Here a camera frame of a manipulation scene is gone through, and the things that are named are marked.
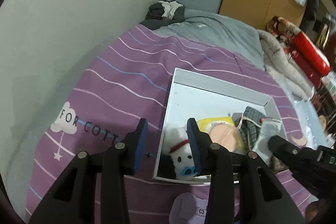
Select beige plaid pot holder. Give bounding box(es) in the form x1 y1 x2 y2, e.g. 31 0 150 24
270 156 288 174

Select grey plaid pot holder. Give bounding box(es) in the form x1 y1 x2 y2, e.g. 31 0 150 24
234 106 266 151

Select beige skin-tone patch pack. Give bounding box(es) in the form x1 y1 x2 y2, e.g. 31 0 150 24
205 123 245 154

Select lavender soft pouch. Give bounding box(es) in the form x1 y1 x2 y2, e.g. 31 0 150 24
169 193 199 224

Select white plush dog toy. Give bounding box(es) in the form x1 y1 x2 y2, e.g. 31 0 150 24
161 126 198 181

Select white bandage packet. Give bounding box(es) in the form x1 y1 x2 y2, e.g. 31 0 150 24
252 118 282 165

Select yellow printed tissue pack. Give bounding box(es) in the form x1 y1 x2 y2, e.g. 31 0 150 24
197 117 235 133

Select person's right hand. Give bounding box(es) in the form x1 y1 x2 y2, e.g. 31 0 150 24
305 199 327 223

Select clear plastic sheet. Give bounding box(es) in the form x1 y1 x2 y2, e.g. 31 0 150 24
269 71 335 149

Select purple shampoo pump bottle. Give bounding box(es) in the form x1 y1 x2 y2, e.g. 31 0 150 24
191 198 208 223

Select white shallow box tray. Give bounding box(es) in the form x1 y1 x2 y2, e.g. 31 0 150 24
152 68 289 185

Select white folded quilt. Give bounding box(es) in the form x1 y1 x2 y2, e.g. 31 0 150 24
257 30 314 100

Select red folded quilt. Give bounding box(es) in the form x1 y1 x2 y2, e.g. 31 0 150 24
265 16 330 89

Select purple striped bed sheet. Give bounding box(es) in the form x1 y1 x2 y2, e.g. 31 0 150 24
25 25 303 223

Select grey blanket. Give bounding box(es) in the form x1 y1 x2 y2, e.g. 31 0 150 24
153 9 265 70

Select black and white clothes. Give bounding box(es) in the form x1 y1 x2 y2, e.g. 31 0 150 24
140 1 186 30

